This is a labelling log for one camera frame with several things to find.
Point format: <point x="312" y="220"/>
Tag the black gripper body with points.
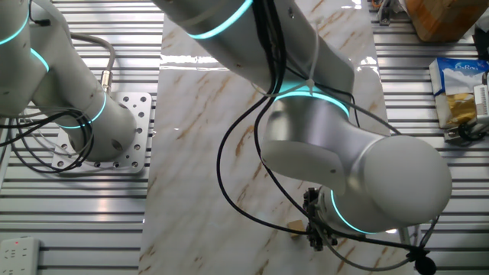
<point x="314" y="214"/>

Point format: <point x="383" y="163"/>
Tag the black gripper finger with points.
<point x="315" y="244"/>
<point x="324" y="245"/>

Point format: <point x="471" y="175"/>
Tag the small wooden cube block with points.
<point x="295" y="227"/>

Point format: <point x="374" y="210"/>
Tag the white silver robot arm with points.
<point x="401" y="183"/>

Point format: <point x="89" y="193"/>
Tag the marble pattern mat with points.
<point x="191" y="191"/>

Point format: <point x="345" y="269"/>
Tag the blue white gold packet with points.
<point x="454" y="84"/>

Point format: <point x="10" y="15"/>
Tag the aluminium pole with base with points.
<point x="386" y="11"/>

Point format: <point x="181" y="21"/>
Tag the brown cardboard box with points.
<point x="447" y="19"/>

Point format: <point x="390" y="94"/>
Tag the black device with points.
<point x="482" y="42"/>

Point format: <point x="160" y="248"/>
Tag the white power strip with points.
<point x="19" y="256"/>

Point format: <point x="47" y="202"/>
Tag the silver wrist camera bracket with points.
<point x="407" y="235"/>

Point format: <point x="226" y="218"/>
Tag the perforated aluminium base plate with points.
<point x="139" y="126"/>

